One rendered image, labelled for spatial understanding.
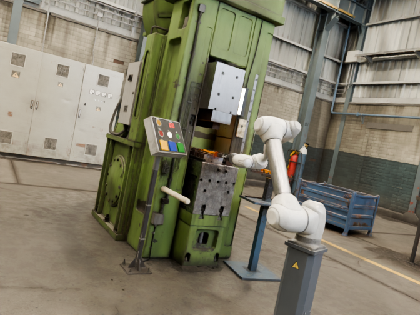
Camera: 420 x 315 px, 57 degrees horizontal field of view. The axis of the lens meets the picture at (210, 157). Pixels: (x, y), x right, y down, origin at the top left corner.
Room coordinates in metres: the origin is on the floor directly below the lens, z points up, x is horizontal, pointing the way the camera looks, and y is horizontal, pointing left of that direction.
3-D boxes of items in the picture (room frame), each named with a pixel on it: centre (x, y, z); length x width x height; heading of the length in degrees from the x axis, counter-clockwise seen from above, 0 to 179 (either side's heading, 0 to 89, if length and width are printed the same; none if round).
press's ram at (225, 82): (3.53, 0.04, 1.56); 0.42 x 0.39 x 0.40; 32
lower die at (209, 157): (3.51, 0.08, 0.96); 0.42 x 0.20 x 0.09; 32
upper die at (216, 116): (3.51, 0.08, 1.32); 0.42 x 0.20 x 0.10; 32
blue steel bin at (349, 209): (6.79, -2.33, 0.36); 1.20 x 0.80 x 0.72; 36
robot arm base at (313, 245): (2.34, -0.70, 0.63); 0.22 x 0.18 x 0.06; 141
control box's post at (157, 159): (2.97, 0.40, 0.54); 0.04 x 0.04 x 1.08; 32
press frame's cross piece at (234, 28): (3.66, 0.12, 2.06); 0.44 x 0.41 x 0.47; 32
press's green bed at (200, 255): (3.54, 0.04, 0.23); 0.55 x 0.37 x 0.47; 32
